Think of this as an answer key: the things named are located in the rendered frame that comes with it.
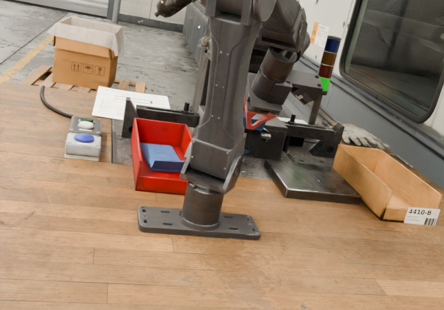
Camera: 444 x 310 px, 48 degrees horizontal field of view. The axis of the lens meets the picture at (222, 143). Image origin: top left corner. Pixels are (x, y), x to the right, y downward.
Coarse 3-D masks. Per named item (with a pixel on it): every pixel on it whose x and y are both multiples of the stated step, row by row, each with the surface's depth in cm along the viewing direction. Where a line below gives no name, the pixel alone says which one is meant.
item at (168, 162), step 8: (144, 144) 112; (152, 144) 113; (152, 152) 108; (168, 152) 110; (152, 160) 104; (160, 160) 98; (168, 160) 99; (176, 160) 100; (152, 168) 100; (160, 168) 100; (168, 168) 101; (176, 168) 101
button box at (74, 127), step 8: (40, 96) 131; (48, 104) 125; (56, 112) 123; (64, 112) 121; (72, 120) 111; (96, 120) 114; (72, 128) 106; (80, 128) 107; (88, 128) 108; (96, 128) 109
